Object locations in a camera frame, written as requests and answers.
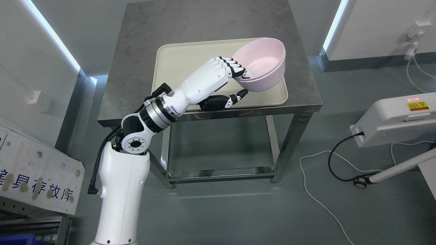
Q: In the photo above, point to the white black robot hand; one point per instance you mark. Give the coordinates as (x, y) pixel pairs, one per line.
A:
(199, 86)

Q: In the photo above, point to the white stand leg with caster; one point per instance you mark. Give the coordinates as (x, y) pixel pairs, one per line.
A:
(426, 157)

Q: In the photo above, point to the white wall plug right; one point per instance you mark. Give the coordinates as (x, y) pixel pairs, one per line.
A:
(417, 31)

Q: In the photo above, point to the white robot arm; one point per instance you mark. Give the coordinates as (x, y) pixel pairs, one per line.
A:
(122, 166)

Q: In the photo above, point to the white sign board with characters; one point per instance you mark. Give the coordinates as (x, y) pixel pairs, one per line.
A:
(37, 174)

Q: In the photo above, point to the metal shelf frame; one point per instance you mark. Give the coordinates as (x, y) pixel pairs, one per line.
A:
(19, 218)

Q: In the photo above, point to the white wall socket left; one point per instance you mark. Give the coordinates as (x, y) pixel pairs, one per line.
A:
(40, 101)

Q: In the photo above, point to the stainless steel table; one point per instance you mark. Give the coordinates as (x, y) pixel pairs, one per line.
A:
(149, 25)

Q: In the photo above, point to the white machine with warning label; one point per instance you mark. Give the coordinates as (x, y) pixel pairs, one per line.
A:
(396, 120)

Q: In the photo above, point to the pink bowl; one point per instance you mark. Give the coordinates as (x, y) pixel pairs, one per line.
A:
(260, 57)
(264, 83)

